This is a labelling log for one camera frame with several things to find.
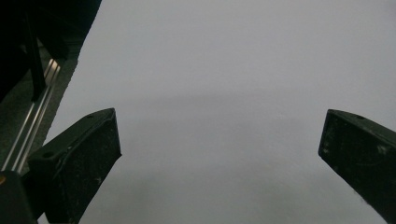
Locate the black metal stand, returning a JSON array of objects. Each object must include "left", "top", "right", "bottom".
[{"left": 18, "top": 8, "right": 48, "bottom": 103}]

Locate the silver metal rail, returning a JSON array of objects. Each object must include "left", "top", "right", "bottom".
[{"left": 1, "top": 58, "right": 62, "bottom": 175}]

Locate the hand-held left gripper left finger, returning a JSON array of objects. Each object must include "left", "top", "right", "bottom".
[{"left": 27, "top": 107, "right": 122, "bottom": 224}]

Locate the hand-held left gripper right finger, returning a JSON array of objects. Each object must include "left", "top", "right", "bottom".
[{"left": 318, "top": 108, "right": 396, "bottom": 224}]

